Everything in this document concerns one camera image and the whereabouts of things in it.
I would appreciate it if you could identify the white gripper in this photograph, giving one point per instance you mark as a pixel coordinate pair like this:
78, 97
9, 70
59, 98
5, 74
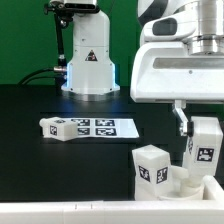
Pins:
165, 72

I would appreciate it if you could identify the white round stool seat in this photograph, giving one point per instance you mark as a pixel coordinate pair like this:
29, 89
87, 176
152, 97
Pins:
184, 188

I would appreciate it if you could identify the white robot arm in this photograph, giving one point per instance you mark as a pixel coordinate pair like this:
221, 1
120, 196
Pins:
91, 72

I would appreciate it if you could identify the white marker sheet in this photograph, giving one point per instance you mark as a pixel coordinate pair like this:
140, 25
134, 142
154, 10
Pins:
106, 127

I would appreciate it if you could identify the white L-shaped obstacle fence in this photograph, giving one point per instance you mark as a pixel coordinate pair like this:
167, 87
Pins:
209, 210

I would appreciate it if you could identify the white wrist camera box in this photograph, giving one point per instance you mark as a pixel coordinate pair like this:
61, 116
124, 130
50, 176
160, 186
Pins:
170, 28

